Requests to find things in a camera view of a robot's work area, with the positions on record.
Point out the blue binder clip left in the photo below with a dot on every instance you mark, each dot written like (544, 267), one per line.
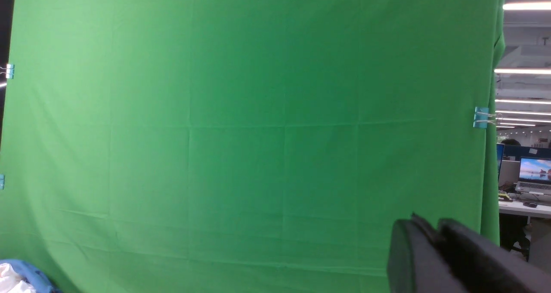
(8, 70)

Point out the green backdrop cloth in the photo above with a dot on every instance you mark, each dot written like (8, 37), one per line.
(242, 146)

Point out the blue binder clip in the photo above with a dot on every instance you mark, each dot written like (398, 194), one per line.
(483, 118)
(8, 70)

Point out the white office desk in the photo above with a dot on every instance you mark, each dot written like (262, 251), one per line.
(518, 208)

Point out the open laptop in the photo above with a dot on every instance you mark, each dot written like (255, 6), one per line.
(534, 176)

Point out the blue garment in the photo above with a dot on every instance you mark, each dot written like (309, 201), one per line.
(34, 276)

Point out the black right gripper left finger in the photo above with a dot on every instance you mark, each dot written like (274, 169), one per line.
(418, 261)

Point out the white crumpled garment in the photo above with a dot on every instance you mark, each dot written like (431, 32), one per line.
(12, 282)

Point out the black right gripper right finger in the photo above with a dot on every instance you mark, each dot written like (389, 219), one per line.
(484, 267)

